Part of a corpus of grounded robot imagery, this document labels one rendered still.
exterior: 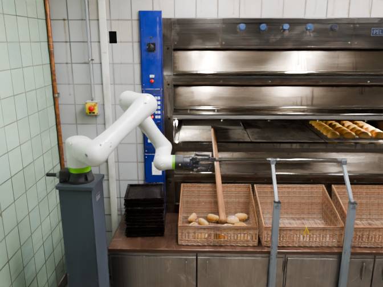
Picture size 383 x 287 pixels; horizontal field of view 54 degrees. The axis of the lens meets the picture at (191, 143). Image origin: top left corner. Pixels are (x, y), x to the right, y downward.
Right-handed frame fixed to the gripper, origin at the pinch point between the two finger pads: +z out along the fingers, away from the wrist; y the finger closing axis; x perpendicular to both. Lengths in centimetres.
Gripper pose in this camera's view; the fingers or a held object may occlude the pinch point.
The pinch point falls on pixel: (216, 163)
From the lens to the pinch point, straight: 239.7
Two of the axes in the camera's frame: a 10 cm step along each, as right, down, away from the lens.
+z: 10.0, 0.1, -0.3
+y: -0.1, 9.6, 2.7
